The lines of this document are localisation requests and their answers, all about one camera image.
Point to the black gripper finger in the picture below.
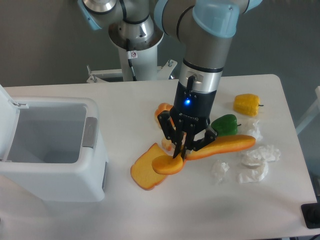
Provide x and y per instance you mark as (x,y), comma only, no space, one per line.
(174,134)
(190,144)

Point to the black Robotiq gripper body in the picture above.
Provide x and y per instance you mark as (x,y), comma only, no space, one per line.
(192,108)

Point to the long orange bread loaf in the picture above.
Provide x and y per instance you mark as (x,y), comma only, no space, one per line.
(167,165)

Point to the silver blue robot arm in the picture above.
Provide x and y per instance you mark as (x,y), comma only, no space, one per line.
(206,29)

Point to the round braided bread roll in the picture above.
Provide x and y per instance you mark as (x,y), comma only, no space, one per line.
(161,107)

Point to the small ridged bread piece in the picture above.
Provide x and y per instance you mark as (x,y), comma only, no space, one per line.
(167,144)

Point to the orange toast bread slice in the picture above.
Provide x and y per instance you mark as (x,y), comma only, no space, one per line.
(142,172)

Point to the white trash can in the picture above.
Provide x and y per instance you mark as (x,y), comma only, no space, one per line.
(53,147)

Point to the green bell pepper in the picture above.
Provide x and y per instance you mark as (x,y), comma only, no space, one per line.
(226,125)

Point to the crumpled white tissue small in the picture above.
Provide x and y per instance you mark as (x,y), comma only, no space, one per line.
(218,171)

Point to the yellow bell pepper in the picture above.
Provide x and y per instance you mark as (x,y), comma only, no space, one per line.
(247,104)

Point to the crumpled white tissue upper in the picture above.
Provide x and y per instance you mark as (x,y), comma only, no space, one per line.
(252,128)

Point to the crumpled white tissue lower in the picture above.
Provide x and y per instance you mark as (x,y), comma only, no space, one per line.
(253,175)

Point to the crumpled white tissue right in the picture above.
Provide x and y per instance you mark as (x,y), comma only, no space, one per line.
(262,154)

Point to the black device at edge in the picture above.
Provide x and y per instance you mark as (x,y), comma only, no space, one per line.
(311,215)

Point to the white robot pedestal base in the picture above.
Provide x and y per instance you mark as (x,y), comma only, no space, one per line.
(135,65)

